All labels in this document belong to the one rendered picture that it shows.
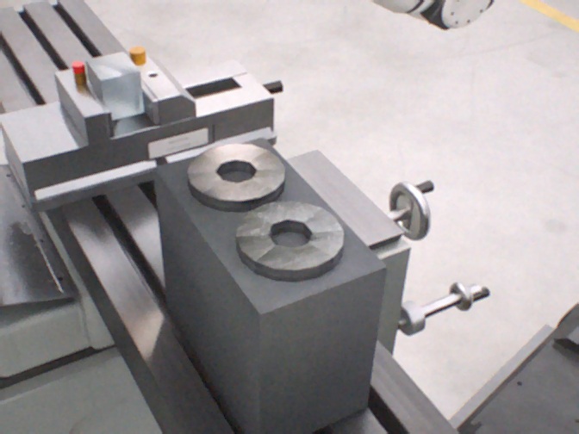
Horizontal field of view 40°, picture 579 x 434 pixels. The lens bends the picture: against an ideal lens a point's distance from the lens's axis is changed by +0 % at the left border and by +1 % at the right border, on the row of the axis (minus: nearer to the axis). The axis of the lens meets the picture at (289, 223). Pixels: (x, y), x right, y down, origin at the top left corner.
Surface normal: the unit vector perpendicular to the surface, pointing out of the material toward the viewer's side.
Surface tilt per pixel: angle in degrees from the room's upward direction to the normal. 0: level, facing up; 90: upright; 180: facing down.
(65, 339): 90
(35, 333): 90
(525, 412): 0
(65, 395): 90
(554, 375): 0
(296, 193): 0
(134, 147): 90
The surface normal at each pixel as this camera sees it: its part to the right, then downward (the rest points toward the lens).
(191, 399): 0.03, -0.77
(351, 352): 0.49, 0.56
